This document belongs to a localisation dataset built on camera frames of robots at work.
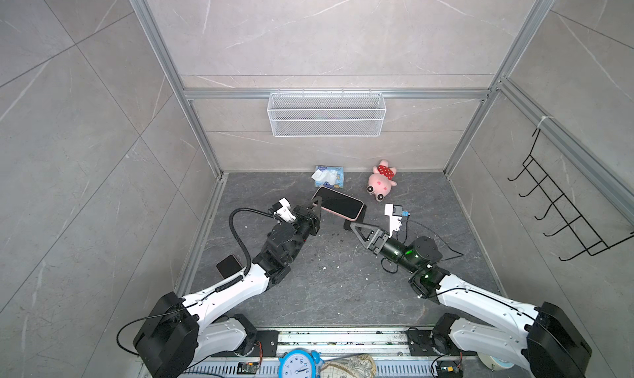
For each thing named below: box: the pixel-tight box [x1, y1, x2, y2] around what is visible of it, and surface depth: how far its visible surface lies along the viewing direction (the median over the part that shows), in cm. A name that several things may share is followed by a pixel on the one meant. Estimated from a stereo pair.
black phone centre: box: [335, 207, 361, 219], surface depth 70 cm
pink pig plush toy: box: [366, 159, 398, 203], surface depth 110 cm
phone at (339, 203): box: [312, 185, 365, 222], surface depth 72 cm
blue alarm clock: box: [278, 349, 325, 378], surface depth 69 cm
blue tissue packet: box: [311, 165, 345, 189], surface depth 113 cm
